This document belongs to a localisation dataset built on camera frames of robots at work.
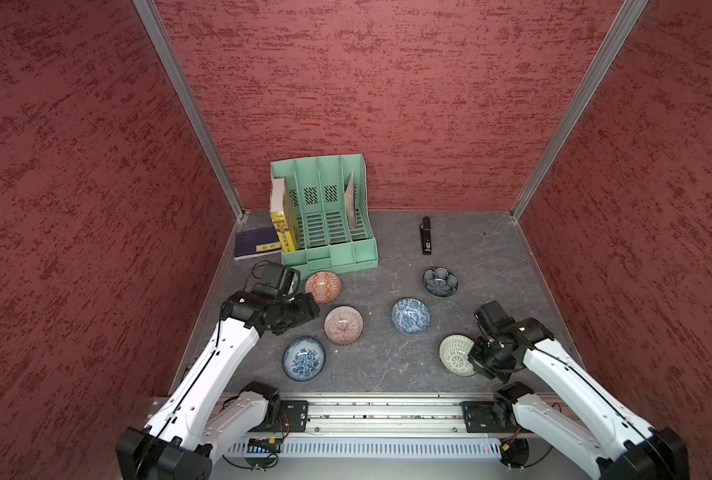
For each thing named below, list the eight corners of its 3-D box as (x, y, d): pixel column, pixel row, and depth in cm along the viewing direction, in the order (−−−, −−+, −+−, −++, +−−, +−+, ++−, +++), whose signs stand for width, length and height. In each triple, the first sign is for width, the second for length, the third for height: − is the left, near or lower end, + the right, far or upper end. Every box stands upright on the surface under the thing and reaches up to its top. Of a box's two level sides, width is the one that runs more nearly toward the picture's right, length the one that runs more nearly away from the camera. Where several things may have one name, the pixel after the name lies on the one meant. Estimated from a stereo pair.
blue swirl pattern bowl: (392, 335, 89) (393, 329, 86) (390, 305, 96) (391, 298, 92) (429, 335, 89) (432, 329, 86) (425, 305, 96) (427, 298, 92)
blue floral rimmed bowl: (281, 381, 81) (278, 378, 78) (288, 341, 88) (286, 336, 85) (324, 382, 81) (322, 378, 78) (327, 341, 88) (326, 336, 85)
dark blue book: (237, 262, 109) (233, 256, 106) (239, 237, 117) (236, 231, 114) (281, 255, 111) (279, 249, 108) (280, 231, 119) (278, 225, 116)
